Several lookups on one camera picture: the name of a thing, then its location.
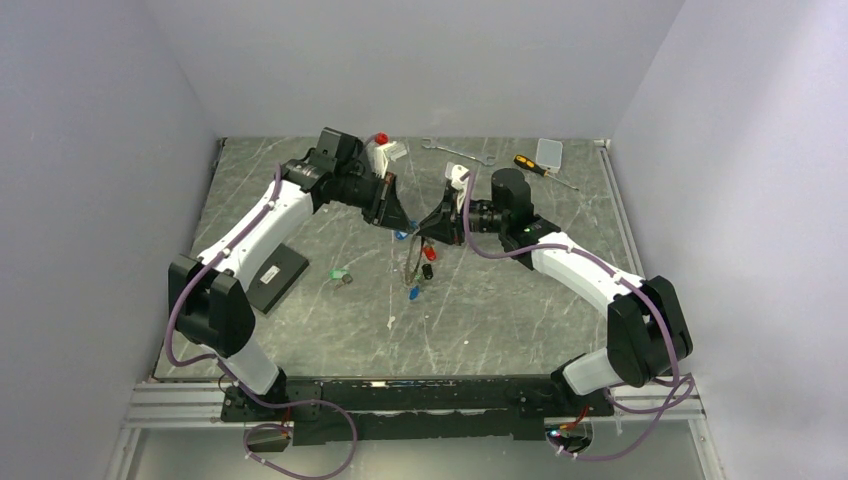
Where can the black key top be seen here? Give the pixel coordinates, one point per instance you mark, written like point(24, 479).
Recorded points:
point(427, 271)

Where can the round metal keyring disc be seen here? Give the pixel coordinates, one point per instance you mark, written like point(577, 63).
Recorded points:
point(414, 258)

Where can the silver wrench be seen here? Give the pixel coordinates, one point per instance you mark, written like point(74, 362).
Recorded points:
point(482, 158)

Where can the clear plastic box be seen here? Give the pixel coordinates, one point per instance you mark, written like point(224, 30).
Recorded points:
point(549, 154)

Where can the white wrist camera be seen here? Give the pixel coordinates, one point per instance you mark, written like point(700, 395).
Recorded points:
point(457, 177)
point(381, 151)

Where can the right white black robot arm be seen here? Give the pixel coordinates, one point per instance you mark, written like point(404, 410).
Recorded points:
point(647, 335)

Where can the yellow black screwdriver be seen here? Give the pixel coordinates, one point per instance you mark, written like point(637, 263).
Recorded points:
point(529, 165)

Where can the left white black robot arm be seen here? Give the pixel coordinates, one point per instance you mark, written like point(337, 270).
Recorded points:
point(210, 313)

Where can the black box with label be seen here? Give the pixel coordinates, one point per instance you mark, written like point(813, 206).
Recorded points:
point(275, 277)

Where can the aluminium frame rail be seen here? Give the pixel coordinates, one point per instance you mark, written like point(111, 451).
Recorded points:
point(185, 404)

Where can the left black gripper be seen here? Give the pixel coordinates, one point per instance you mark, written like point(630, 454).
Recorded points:
point(386, 208)

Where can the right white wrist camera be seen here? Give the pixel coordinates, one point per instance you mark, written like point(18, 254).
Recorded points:
point(457, 177)

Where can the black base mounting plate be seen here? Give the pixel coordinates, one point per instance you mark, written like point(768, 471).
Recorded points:
point(326, 410)

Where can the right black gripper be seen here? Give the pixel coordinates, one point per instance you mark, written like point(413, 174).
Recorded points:
point(447, 224)

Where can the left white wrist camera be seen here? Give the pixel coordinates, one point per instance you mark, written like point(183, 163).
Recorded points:
point(381, 151)

